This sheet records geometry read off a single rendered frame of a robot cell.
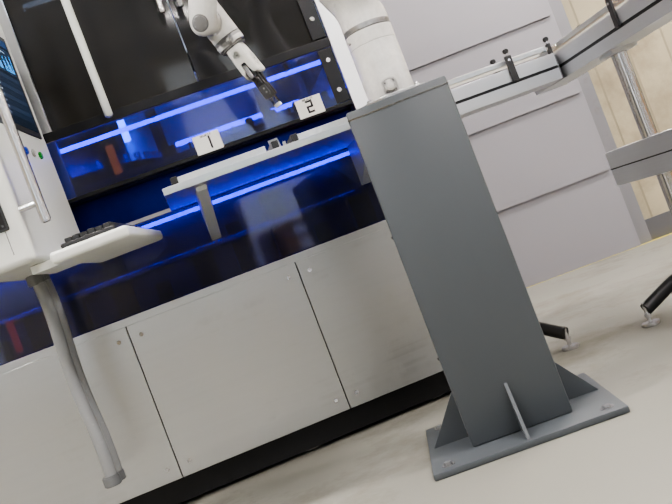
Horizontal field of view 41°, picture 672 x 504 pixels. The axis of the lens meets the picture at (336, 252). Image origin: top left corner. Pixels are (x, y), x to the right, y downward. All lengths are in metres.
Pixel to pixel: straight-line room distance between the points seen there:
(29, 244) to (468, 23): 3.37
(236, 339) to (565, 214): 2.71
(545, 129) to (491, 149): 0.31
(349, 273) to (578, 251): 2.46
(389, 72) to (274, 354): 1.01
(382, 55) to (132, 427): 1.35
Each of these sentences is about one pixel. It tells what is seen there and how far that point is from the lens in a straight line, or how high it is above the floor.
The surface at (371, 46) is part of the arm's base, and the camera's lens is 2.21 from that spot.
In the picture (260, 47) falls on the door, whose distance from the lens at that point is 2.89.
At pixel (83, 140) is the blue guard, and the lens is 2.83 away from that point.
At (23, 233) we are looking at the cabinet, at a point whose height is 0.87.
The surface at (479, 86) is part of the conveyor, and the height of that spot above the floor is 0.91.
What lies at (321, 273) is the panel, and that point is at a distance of 2.79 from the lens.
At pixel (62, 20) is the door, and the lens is 2.94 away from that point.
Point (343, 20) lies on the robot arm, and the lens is 2.25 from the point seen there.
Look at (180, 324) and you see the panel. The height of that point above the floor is 0.52.
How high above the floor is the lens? 0.56
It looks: level
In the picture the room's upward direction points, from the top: 21 degrees counter-clockwise
